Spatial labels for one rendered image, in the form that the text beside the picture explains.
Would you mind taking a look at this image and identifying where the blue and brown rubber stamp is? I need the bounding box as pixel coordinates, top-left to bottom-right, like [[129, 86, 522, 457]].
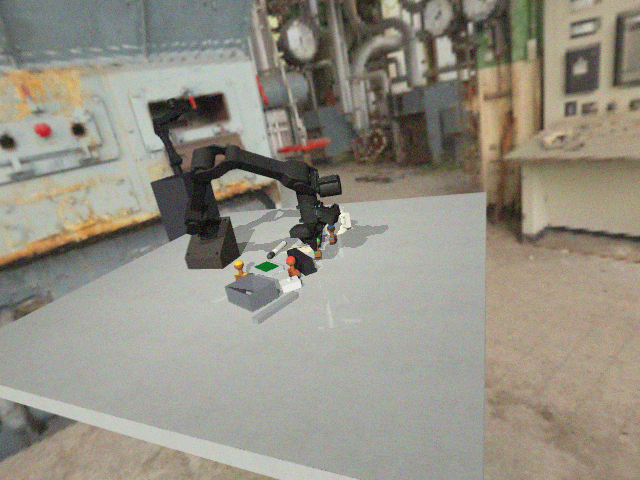
[[327, 225, 337, 245]]

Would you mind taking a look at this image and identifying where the beige mug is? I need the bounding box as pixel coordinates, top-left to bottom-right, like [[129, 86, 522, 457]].
[[324, 206, 351, 235]]

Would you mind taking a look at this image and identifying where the red-handled rubber stamp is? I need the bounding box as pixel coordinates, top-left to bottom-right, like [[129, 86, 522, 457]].
[[286, 256, 300, 279]]

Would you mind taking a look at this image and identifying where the green-handled stamp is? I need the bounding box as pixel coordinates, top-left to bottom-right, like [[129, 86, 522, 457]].
[[314, 238, 321, 260]]

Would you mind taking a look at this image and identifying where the cream inspection card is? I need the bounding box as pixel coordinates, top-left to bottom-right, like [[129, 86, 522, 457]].
[[281, 244, 312, 254]]

